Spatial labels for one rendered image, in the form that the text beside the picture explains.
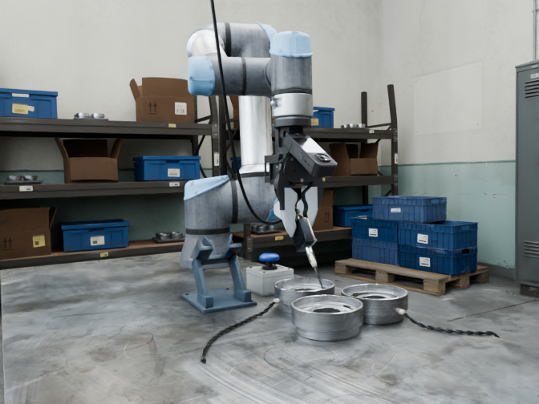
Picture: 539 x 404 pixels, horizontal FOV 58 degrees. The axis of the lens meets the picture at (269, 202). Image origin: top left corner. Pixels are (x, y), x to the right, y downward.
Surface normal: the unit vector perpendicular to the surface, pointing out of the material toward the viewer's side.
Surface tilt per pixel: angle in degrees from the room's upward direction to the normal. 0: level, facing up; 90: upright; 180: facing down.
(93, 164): 82
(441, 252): 89
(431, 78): 90
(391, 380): 0
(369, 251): 90
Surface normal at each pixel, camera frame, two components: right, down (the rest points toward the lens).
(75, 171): 0.42, -0.09
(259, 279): -0.87, 0.04
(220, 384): -0.02, -1.00
